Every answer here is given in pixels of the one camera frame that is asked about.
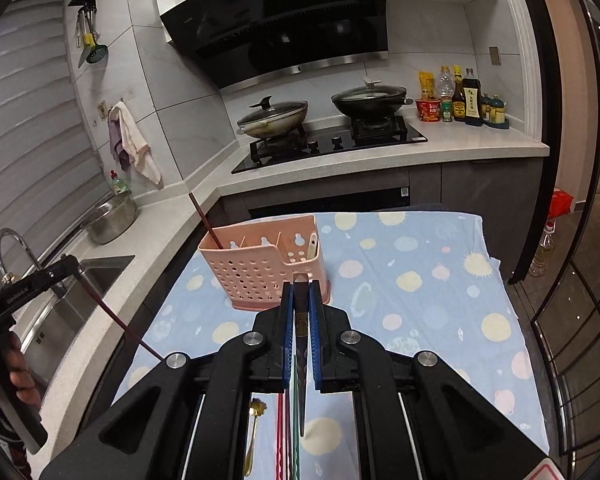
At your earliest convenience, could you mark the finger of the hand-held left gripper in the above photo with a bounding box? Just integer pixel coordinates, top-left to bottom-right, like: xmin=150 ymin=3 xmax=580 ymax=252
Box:
xmin=32 ymin=254 xmax=81 ymax=297

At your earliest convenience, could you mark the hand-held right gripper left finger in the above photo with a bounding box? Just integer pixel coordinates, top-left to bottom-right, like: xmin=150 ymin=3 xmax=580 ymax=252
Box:
xmin=37 ymin=282 xmax=295 ymax=480

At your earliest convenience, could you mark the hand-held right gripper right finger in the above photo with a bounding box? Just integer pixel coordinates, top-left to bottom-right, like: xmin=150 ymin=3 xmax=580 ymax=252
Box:
xmin=307 ymin=280 xmax=551 ymax=480

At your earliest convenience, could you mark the pink perforated utensil holder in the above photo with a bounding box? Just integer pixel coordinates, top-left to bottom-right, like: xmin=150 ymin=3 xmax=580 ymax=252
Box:
xmin=198 ymin=215 xmax=333 ymax=311

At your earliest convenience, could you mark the green chopstick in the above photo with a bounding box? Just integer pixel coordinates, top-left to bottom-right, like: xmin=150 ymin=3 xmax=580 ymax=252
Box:
xmin=287 ymin=360 xmax=301 ymax=480

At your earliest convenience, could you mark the person's left hand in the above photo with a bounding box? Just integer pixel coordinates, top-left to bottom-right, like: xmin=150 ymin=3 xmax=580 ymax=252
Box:
xmin=0 ymin=332 xmax=42 ymax=408

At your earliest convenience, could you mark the steel sink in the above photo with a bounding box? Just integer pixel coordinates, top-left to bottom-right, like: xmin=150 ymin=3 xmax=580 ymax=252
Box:
xmin=10 ymin=255 xmax=136 ymax=386

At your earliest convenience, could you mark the steel colander bowl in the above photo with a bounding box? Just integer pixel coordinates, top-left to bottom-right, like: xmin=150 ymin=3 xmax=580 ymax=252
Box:
xmin=80 ymin=191 xmax=140 ymax=245

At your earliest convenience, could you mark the gold spoon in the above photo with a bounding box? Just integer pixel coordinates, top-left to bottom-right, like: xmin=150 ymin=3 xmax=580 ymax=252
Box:
xmin=243 ymin=397 xmax=266 ymax=478

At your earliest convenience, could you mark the green dish soap bottle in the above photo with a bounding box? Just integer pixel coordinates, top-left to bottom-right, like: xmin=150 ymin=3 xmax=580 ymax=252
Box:
xmin=109 ymin=170 xmax=131 ymax=197

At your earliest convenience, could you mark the blue dotted cloth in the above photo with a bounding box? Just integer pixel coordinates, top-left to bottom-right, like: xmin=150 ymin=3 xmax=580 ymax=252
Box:
xmin=125 ymin=211 xmax=551 ymax=480

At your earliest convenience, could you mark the black built-in oven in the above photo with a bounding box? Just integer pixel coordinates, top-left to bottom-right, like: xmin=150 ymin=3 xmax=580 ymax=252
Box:
xmin=242 ymin=185 xmax=411 ymax=221

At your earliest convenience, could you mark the purple cloth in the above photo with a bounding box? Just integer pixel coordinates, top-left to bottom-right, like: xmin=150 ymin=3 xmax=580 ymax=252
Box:
xmin=108 ymin=115 xmax=131 ymax=172

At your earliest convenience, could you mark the pale pink towel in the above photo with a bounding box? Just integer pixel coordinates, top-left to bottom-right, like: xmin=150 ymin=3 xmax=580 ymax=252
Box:
xmin=111 ymin=101 xmax=163 ymax=186

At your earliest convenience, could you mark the white window blind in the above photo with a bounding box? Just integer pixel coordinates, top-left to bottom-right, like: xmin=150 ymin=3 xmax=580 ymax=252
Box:
xmin=0 ymin=0 xmax=111 ymax=241

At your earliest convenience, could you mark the black gas stove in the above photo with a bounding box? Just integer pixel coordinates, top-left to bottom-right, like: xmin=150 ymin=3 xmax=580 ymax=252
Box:
xmin=231 ymin=115 xmax=428 ymax=175

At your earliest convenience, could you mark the silver wok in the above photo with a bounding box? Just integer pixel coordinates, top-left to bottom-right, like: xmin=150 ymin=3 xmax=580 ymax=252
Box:
xmin=236 ymin=107 xmax=311 ymax=140

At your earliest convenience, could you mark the black wok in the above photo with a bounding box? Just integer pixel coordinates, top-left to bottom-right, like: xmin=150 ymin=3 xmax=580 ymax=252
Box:
xmin=331 ymin=91 xmax=414 ymax=120

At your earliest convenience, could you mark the cooking oil bottle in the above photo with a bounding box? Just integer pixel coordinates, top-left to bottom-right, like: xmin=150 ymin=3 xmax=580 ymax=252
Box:
xmin=529 ymin=222 xmax=557 ymax=277

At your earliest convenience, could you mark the red instant noodle cup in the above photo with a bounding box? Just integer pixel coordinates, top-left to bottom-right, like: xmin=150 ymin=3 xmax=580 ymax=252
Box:
xmin=415 ymin=97 xmax=442 ymax=122

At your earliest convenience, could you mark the yellow cap sauce bottle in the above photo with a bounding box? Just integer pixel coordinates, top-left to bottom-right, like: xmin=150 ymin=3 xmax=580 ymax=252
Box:
xmin=451 ymin=65 xmax=468 ymax=122

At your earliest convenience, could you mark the red box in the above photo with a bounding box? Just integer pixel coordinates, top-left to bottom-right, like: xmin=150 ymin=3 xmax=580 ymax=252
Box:
xmin=550 ymin=187 xmax=575 ymax=218

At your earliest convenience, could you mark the dark soy sauce bottle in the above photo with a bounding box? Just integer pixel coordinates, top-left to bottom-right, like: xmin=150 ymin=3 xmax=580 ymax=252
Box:
xmin=462 ymin=68 xmax=483 ymax=126

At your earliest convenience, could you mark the clear plastic bottle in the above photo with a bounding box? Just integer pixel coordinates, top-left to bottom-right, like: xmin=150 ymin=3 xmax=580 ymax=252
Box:
xmin=436 ymin=65 xmax=456 ymax=101

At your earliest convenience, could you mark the teal condiment jar set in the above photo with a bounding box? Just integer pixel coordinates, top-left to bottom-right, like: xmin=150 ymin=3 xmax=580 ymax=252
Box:
xmin=481 ymin=92 xmax=509 ymax=129

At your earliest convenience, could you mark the black range hood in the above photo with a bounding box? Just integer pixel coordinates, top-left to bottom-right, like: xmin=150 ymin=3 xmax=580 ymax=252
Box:
xmin=150 ymin=0 xmax=390 ymax=95

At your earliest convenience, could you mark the glass lid black handle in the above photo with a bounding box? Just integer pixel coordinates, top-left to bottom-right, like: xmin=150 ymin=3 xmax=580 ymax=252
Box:
xmin=249 ymin=95 xmax=308 ymax=122

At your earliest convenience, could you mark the glass lid steel handle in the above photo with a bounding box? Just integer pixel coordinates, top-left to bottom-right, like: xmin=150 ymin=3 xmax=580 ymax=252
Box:
xmin=332 ymin=78 xmax=408 ymax=102

